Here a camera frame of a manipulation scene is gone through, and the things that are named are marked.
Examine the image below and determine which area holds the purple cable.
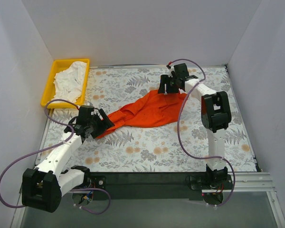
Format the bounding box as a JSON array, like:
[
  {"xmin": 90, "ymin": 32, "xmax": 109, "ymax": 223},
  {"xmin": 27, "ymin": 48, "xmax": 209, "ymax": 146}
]
[
  {"xmin": 166, "ymin": 58, "xmax": 236, "ymax": 208},
  {"xmin": 0, "ymin": 99, "xmax": 111, "ymax": 215}
]

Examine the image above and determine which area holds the white t shirt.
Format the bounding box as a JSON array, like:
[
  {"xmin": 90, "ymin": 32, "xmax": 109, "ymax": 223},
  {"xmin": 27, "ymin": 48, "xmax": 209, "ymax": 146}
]
[{"xmin": 52, "ymin": 61, "xmax": 87, "ymax": 103}]

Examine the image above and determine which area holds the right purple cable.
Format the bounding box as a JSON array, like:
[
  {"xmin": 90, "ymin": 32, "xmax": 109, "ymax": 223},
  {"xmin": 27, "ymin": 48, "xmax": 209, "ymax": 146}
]
[{"xmin": 166, "ymin": 58, "xmax": 236, "ymax": 208}]

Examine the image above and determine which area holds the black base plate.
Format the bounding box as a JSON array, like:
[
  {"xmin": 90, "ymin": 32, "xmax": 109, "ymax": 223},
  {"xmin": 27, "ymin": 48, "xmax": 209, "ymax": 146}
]
[{"xmin": 90, "ymin": 172, "xmax": 233, "ymax": 200}]

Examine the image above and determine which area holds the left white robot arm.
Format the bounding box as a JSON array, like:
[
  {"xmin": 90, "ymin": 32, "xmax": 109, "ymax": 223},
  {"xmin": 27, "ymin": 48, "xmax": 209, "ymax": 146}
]
[{"xmin": 22, "ymin": 105, "xmax": 114, "ymax": 212}]

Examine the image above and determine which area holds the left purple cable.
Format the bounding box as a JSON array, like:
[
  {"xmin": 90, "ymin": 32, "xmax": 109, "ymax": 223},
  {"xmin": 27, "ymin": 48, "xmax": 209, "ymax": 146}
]
[{"xmin": 0, "ymin": 99, "xmax": 111, "ymax": 215}]

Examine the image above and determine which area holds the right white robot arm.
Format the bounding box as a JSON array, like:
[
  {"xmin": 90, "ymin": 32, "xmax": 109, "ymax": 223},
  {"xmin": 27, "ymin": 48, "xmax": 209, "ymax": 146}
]
[{"xmin": 158, "ymin": 61, "xmax": 232, "ymax": 189}]

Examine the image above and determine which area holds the yellow plastic bin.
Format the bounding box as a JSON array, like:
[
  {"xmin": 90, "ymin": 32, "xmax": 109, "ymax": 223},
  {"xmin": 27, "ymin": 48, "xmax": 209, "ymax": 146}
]
[{"xmin": 41, "ymin": 58, "xmax": 90, "ymax": 109}]

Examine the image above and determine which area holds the orange t shirt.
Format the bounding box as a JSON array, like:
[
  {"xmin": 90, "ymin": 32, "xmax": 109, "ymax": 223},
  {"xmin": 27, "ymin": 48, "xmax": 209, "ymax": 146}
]
[{"xmin": 98, "ymin": 90, "xmax": 186, "ymax": 139}]

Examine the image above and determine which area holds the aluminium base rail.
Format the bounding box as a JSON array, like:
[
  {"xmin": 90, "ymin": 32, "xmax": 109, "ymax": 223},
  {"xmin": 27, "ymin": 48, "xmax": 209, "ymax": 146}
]
[{"xmin": 201, "ymin": 172, "xmax": 276, "ymax": 193}]

